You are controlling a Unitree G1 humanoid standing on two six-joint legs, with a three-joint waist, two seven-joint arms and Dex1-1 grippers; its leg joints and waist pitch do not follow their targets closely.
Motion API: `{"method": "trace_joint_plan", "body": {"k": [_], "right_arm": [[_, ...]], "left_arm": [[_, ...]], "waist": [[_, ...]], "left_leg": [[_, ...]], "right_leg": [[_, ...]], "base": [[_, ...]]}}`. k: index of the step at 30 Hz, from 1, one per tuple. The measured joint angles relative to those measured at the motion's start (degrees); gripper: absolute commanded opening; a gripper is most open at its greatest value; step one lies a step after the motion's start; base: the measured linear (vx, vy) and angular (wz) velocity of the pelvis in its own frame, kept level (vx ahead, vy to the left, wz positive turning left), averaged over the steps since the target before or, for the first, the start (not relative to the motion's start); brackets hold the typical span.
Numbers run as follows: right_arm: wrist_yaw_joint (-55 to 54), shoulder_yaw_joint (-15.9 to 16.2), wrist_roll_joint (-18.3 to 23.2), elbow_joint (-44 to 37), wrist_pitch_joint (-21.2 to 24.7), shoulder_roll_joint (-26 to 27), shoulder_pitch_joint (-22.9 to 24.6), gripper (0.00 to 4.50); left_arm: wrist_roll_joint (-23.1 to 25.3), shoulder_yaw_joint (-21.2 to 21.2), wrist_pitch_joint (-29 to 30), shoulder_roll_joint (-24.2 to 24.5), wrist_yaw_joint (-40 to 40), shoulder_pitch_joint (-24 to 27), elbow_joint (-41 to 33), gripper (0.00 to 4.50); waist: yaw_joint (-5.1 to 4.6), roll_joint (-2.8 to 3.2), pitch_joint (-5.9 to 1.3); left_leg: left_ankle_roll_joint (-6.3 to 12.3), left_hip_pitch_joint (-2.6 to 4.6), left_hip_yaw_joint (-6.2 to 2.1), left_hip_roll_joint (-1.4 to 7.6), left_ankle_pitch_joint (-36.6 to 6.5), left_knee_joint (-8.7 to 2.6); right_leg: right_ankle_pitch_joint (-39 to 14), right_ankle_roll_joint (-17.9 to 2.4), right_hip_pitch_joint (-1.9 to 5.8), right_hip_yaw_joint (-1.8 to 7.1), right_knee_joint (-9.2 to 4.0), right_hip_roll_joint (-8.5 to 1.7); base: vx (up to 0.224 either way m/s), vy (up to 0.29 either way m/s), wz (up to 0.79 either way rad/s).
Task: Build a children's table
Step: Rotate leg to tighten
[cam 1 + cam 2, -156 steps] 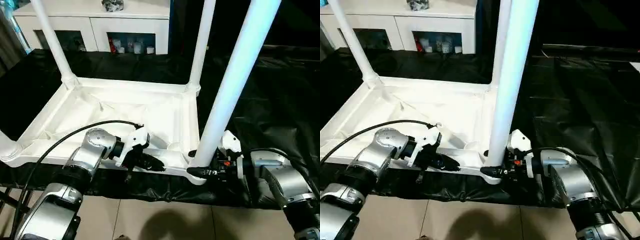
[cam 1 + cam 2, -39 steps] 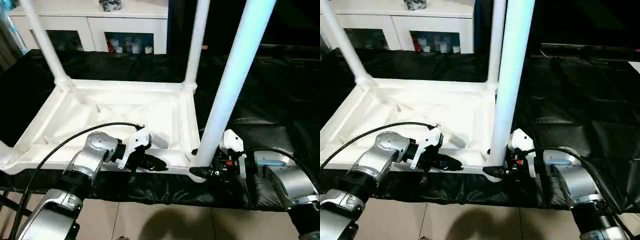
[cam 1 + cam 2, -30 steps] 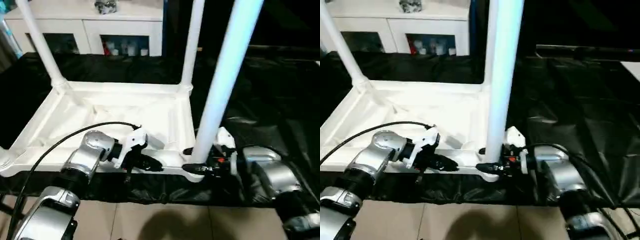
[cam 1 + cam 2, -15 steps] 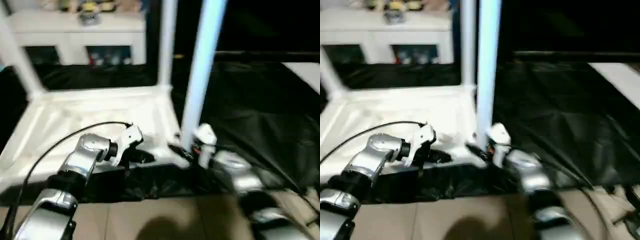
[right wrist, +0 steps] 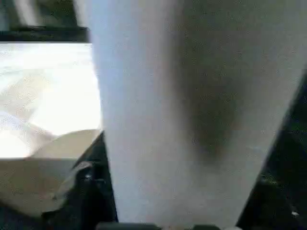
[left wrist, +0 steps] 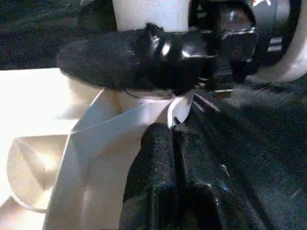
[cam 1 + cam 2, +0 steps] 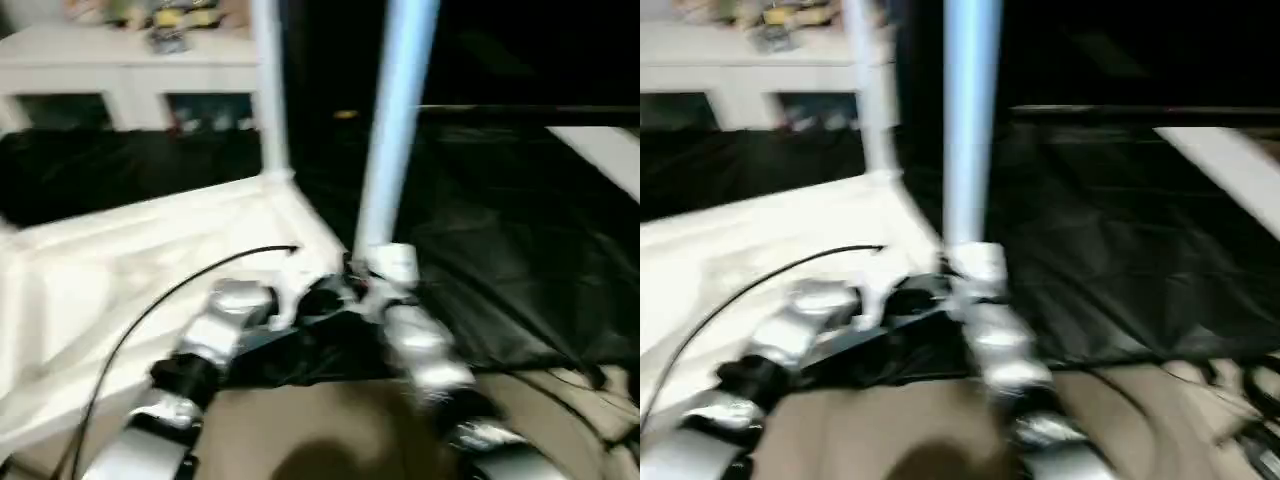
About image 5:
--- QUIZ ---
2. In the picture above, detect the white plastic table leg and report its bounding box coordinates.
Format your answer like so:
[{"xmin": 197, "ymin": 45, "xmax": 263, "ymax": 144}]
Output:
[{"xmin": 73, "ymin": 0, "xmax": 307, "ymax": 228}]

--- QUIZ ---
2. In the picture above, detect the white plastic table top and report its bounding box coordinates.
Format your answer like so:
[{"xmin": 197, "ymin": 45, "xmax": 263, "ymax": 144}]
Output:
[{"xmin": 0, "ymin": 42, "xmax": 107, "ymax": 216}]

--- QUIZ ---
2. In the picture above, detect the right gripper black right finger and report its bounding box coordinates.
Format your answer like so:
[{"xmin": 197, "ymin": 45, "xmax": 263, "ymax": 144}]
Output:
[{"xmin": 236, "ymin": 134, "xmax": 307, "ymax": 230}]

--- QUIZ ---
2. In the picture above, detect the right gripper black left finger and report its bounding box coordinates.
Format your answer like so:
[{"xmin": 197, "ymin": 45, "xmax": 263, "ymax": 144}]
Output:
[{"xmin": 42, "ymin": 131, "xmax": 119, "ymax": 230}]

